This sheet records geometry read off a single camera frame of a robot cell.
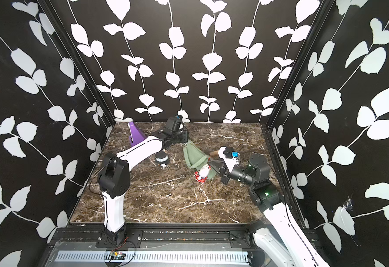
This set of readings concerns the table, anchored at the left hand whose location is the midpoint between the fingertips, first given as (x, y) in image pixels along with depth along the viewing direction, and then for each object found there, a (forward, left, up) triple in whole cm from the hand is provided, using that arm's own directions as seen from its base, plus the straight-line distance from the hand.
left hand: (188, 131), depth 93 cm
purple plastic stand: (+4, +33, -8) cm, 34 cm away
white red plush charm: (-33, -6, +10) cm, 35 cm away
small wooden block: (-4, -16, -17) cm, 24 cm away
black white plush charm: (-11, +16, -9) cm, 21 cm away
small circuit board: (-55, +32, -17) cm, 66 cm away
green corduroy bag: (-11, -3, -11) cm, 16 cm away
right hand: (-29, -9, +14) cm, 33 cm away
